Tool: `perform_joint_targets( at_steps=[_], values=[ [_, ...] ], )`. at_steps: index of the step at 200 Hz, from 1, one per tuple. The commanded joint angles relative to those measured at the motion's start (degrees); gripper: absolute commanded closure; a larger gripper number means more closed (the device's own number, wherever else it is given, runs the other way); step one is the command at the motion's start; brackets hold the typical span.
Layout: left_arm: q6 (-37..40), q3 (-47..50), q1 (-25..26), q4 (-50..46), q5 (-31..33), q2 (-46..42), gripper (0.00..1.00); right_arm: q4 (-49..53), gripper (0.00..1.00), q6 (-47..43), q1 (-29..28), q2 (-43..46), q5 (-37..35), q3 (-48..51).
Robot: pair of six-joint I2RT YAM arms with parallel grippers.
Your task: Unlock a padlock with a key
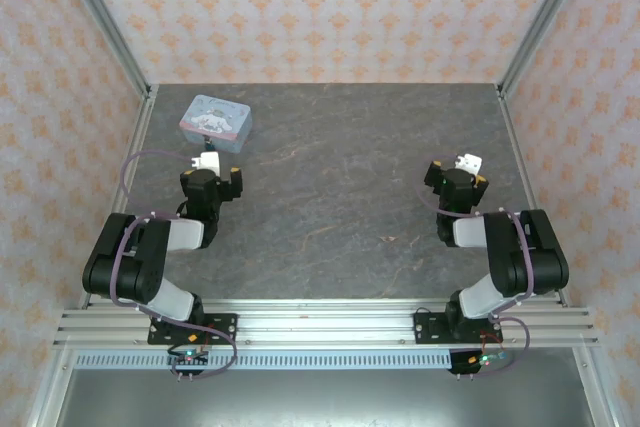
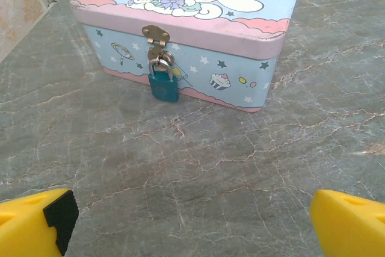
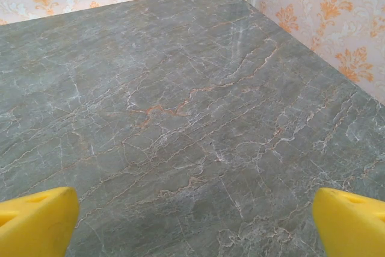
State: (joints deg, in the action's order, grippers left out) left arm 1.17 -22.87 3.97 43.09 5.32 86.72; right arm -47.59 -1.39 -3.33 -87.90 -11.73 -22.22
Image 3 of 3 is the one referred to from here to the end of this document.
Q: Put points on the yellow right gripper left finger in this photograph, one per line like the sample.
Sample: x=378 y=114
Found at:
x=36 y=224

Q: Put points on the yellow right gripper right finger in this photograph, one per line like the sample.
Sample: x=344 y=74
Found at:
x=352 y=227

